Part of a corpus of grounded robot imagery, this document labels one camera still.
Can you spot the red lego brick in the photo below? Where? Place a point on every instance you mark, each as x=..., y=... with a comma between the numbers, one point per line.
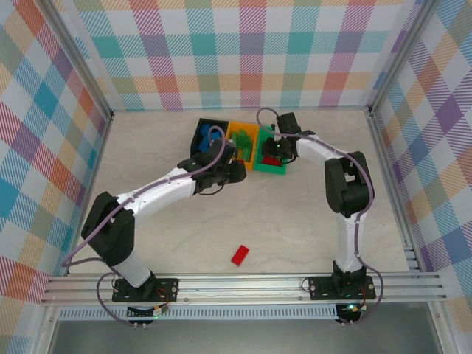
x=240, y=254
x=276, y=161
x=266, y=160

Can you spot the green lego brick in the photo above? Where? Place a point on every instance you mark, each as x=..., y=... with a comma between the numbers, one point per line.
x=242, y=134
x=246, y=154
x=248, y=143

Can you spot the green plastic bin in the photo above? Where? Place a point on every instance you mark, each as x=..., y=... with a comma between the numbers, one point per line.
x=271, y=169

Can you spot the blue lego brick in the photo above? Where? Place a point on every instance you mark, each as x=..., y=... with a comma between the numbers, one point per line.
x=203, y=144
x=215, y=135
x=204, y=129

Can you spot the black plastic bin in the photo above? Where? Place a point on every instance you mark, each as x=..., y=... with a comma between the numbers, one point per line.
x=194, y=145

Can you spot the yellow plastic bin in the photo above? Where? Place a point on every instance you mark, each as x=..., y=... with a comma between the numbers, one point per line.
x=236, y=128

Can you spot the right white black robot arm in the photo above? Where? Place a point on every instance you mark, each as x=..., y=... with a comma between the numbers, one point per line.
x=348, y=239

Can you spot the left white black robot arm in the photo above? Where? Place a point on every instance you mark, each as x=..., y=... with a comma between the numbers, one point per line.
x=158, y=193

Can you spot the small controller board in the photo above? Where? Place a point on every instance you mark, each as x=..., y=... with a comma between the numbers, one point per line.
x=160, y=310
x=352, y=309

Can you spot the aluminium mounting rail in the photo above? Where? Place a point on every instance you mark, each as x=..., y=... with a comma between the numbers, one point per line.
x=239, y=287

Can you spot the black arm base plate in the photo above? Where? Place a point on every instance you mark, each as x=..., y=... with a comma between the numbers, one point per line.
x=167, y=287
x=321, y=287

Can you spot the aluminium frame post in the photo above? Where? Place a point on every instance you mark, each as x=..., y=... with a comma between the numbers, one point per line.
x=400, y=55
x=81, y=62

